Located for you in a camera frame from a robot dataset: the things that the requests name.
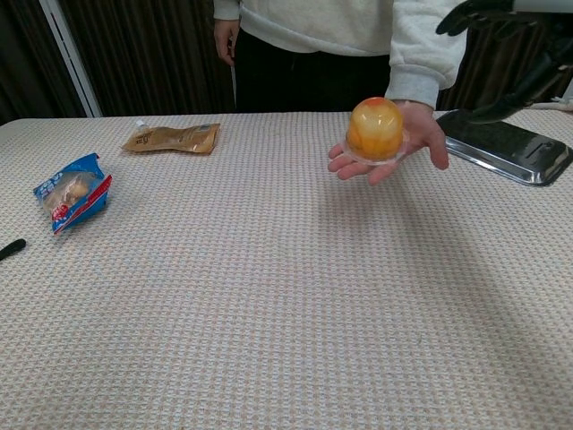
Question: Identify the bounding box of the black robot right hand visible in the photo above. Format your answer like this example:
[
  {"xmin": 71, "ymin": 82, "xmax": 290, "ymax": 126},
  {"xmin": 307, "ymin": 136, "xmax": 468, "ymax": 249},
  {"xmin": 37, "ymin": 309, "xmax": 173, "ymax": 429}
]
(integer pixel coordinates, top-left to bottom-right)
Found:
[{"xmin": 435, "ymin": 0, "xmax": 573, "ymax": 125}]

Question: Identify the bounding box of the person's left hand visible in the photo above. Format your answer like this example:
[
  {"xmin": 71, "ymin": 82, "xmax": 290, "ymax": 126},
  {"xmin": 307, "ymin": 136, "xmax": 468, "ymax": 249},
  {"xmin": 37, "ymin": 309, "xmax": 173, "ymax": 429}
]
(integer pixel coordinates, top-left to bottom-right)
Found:
[{"xmin": 327, "ymin": 99, "xmax": 450, "ymax": 186}]

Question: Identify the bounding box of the person's right hand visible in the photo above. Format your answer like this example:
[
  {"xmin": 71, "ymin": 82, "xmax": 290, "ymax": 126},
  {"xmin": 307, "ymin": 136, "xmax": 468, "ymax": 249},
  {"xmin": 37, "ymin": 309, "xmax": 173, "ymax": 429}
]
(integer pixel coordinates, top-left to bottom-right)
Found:
[{"xmin": 213, "ymin": 17, "xmax": 242, "ymax": 68}]

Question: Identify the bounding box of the orange jelly cup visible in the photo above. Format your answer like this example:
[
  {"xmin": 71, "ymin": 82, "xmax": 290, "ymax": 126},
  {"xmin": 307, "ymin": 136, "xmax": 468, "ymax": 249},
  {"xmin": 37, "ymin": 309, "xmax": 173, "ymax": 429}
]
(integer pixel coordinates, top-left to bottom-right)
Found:
[{"xmin": 341, "ymin": 96, "xmax": 411, "ymax": 168}]

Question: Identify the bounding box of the person's right white sleeve forearm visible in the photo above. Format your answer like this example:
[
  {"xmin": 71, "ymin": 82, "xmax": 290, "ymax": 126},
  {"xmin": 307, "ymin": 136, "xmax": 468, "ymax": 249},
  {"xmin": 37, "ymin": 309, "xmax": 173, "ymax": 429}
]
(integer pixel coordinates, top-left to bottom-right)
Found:
[{"xmin": 212, "ymin": 0, "xmax": 243, "ymax": 22}]

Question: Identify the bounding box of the person's left white sleeve forearm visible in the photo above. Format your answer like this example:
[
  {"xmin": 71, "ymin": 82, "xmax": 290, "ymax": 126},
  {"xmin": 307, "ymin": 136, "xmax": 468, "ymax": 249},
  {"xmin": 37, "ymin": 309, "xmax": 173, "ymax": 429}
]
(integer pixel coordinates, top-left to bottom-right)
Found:
[{"xmin": 386, "ymin": 0, "xmax": 467, "ymax": 111}]

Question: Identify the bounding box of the dark brown curtain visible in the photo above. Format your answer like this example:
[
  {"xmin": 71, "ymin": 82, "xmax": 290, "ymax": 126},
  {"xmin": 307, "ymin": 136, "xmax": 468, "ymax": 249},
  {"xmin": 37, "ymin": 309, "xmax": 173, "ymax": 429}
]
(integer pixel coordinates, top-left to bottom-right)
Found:
[{"xmin": 0, "ymin": 0, "xmax": 573, "ymax": 127}]

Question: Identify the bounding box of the shiny metal tray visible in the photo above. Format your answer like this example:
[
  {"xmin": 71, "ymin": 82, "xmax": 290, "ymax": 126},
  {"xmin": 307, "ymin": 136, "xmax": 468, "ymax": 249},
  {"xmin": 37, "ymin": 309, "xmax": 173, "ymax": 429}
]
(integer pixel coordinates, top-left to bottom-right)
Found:
[{"xmin": 435, "ymin": 108, "xmax": 573, "ymax": 187}]

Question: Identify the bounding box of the person's torso white sweater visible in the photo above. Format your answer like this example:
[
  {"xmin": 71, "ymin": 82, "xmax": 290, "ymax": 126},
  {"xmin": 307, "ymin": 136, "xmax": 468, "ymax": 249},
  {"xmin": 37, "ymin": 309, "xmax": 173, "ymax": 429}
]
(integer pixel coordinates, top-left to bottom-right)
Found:
[{"xmin": 234, "ymin": 0, "xmax": 406, "ymax": 114}]

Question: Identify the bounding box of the brown spouted drink pouch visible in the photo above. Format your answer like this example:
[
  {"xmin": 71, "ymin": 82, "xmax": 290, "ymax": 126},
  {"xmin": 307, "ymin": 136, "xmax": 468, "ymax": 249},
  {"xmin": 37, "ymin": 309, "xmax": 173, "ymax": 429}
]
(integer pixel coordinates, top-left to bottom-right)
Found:
[{"xmin": 121, "ymin": 118, "xmax": 222, "ymax": 156}]

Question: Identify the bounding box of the blue red snack bag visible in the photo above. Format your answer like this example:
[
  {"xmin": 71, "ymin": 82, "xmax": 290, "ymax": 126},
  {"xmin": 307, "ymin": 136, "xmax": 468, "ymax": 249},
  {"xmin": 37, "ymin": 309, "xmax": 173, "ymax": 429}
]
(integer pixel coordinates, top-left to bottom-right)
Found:
[{"xmin": 32, "ymin": 152, "xmax": 114, "ymax": 237}]

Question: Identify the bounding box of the checked beige tablecloth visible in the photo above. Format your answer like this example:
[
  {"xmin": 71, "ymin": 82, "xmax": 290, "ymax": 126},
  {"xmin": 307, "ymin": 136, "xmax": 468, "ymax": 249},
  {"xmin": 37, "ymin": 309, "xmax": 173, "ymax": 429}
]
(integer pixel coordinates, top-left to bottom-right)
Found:
[{"xmin": 0, "ymin": 108, "xmax": 573, "ymax": 430}]

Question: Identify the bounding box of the white metal frame post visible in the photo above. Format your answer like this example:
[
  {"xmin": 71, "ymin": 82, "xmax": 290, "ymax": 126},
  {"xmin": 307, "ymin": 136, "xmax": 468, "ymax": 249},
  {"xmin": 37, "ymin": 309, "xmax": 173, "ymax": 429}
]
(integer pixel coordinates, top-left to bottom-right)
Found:
[{"xmin": 38, "ymin": 0, "xmax": 104, "ymax": 119}]

